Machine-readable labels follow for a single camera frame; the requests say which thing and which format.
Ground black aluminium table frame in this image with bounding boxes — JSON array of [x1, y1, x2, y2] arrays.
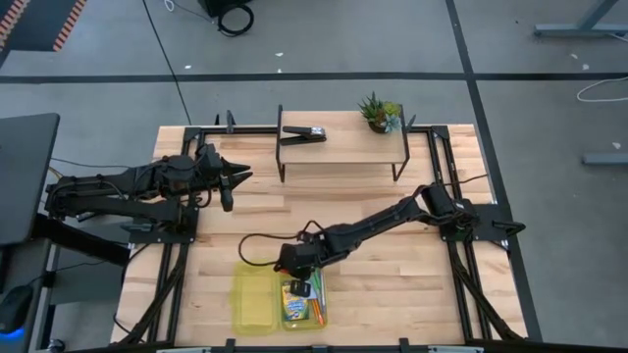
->
[[117, 125, 529, 353]]

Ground yellow transparent pencil case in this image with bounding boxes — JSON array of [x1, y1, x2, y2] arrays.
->
[[229, 259, 329, 337]]

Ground black computer mouse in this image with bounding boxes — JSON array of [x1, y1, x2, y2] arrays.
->
[[0, 284, 34, 339]]

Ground white floor cable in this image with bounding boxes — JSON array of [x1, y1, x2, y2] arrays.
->
[[576, 76, 628, 104]]

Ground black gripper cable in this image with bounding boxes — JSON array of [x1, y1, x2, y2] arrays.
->
[[188, 188, 214, 210], [237, 219, 325, 269]]

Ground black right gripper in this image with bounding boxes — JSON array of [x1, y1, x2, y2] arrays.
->
[[273, 239, 326, 298]]

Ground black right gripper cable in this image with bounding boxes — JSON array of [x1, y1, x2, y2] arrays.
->
[[237, 219, 325, 269]]

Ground black orange-striped floor mat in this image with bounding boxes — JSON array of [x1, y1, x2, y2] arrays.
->
[[0, 0, 88, 53]]

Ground coiled black cable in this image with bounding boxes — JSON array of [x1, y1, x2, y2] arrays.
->
[[217, 3, 256, 38]]

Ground long grey desk foot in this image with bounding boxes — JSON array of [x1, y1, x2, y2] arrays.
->
[[534, 0, 628, 38]]

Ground small potted succulent plant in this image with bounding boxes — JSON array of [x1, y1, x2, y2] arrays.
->
[[356, 91, 402, 135]]

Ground Crayola crayon box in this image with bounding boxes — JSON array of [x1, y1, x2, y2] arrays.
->
[[281, 281, 311, 324]]

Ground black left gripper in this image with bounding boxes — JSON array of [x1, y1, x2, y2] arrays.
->
[[195, 142, 254, 213]]

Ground wooden riser shelf black legs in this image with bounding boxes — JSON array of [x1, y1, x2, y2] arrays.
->
[[274, 104, 411, 183]]

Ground short grey desk foot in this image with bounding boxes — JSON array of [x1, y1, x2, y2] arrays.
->
[[582, 152, 628, 167]]

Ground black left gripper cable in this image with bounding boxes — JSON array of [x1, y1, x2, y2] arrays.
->
[[188, 188, 214, 210]]

